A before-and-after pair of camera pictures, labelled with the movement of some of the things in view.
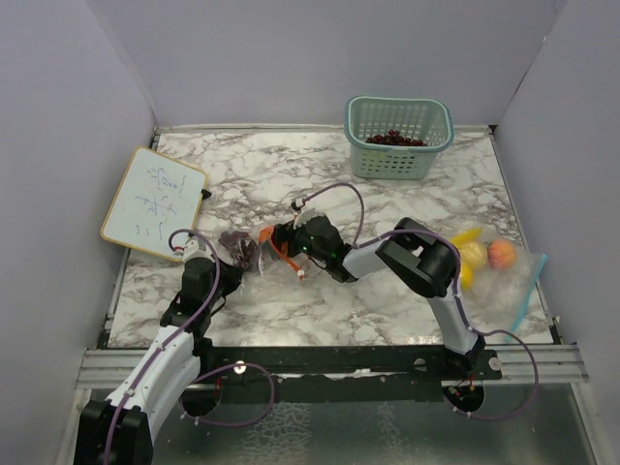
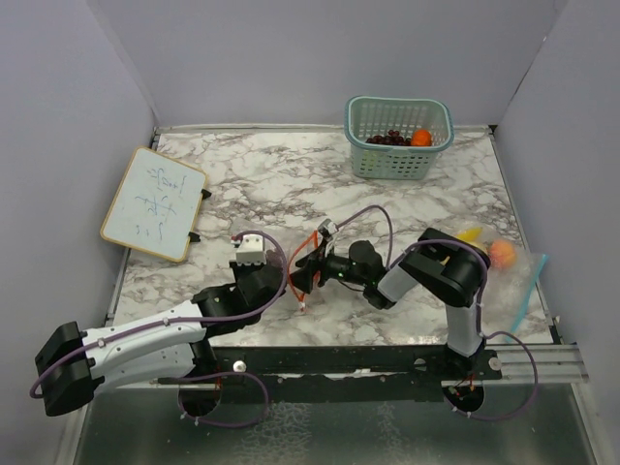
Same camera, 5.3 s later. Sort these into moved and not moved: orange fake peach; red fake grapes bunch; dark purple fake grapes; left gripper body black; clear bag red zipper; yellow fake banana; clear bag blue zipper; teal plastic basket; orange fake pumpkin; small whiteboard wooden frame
Moved: clear bag red zipper; dark purple fake grapes; left gripper body black; orange fake pumpkin
Not moved: orange fake peach; yellow fake banana; small whiteboard wooden frame; clear bag blue zipper; red fake grapes bunch; teal plastic basket
